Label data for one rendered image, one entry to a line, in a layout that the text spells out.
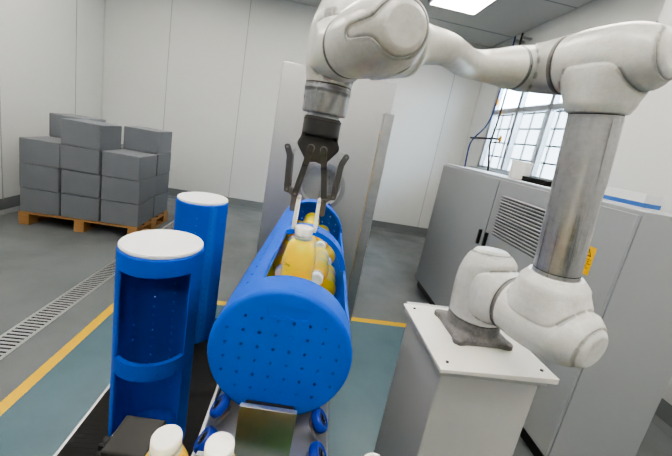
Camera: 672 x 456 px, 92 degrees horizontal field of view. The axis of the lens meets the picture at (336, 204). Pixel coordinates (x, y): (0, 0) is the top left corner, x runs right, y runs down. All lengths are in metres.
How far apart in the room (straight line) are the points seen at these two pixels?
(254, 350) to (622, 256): 1.69
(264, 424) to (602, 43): 0.95
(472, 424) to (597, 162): 0.77
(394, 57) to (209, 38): 5.61
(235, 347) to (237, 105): 5.25
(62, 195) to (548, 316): 4.36
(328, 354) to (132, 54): 6.00
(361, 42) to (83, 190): 4.09
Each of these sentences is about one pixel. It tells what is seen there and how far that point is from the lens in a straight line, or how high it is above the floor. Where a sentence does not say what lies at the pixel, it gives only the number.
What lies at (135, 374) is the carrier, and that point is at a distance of 1.48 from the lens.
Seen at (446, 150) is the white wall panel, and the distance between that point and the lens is 6.15.
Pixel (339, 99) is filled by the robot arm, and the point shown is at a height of 1.59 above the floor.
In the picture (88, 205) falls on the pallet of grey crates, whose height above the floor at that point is 0.31.
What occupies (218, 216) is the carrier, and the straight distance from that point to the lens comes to 1.97.
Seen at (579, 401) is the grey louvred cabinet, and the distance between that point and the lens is 2.27.
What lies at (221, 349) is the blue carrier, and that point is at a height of 1.09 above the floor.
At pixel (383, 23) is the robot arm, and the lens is 0.47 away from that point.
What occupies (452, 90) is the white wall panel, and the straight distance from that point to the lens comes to 6.19.
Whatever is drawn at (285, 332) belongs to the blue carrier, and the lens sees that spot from 0.67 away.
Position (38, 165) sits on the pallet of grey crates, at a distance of 4.60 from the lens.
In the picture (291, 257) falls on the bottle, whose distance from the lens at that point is 0.69.
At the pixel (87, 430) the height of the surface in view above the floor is 0.15.
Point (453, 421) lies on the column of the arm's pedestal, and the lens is 1.15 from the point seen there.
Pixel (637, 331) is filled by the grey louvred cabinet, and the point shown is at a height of 0.88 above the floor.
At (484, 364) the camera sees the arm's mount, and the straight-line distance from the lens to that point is 1.04.
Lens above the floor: 1.53
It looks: 12 degrees down
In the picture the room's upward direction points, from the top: 11 degrees clockwise
